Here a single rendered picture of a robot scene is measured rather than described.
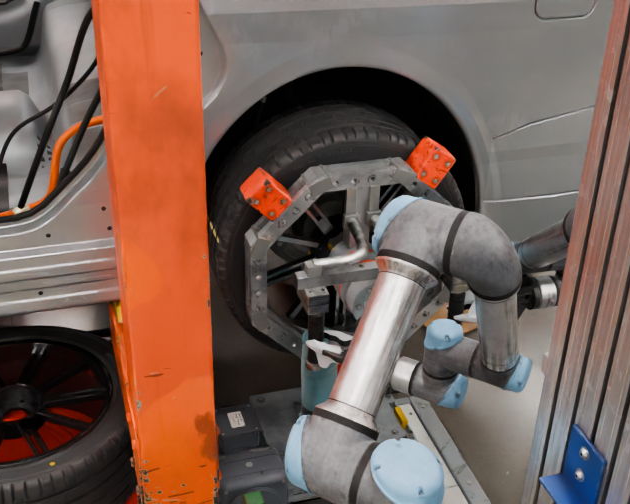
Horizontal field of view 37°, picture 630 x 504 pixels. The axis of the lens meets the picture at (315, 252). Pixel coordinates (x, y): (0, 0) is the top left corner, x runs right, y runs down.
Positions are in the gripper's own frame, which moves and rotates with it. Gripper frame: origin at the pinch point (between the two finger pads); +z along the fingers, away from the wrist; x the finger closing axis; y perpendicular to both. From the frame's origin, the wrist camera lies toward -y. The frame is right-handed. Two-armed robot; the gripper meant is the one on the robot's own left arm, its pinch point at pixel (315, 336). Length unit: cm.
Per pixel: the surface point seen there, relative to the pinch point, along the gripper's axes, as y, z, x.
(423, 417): 75, -3, 70
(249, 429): 40.0, 20.8, 4.5
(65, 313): 83, 142, 66
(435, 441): 75, -11, 62
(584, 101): -33, -32, 86
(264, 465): 42.5, 12.0, -2.6
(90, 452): 32, 45, -28
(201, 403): 1.4, 10.0, -30.5
